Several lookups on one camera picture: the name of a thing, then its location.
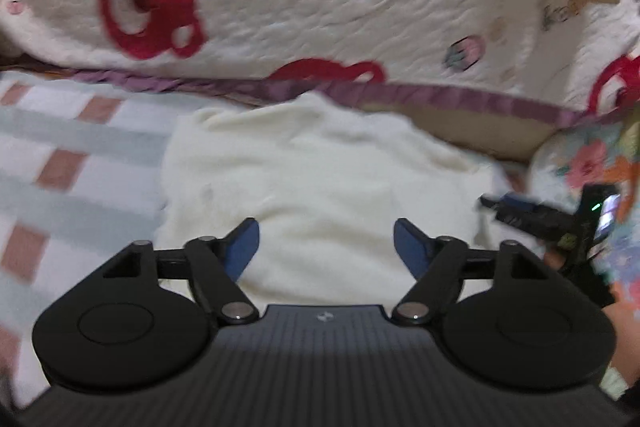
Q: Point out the bear printed blanket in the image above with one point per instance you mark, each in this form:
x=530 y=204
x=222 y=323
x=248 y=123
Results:
x=300 y=17

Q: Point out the floral quilt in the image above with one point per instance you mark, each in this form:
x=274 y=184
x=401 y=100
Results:
x=585 y=162

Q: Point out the person's right forearm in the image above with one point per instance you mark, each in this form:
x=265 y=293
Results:
x=625 y=337

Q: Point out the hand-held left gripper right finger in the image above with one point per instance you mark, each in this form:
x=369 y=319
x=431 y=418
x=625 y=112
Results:
x=410 y=248

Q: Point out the cream white garment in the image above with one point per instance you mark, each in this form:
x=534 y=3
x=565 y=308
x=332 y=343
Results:
x=325 y=187

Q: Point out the checkered bed sheet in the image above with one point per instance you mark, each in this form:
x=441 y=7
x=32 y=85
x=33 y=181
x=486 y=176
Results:
x=75 y=137

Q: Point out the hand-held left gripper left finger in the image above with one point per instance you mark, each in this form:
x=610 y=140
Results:
x=242 y=248

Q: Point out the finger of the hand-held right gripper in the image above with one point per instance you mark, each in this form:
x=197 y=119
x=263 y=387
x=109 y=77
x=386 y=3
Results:
x=530 y=213

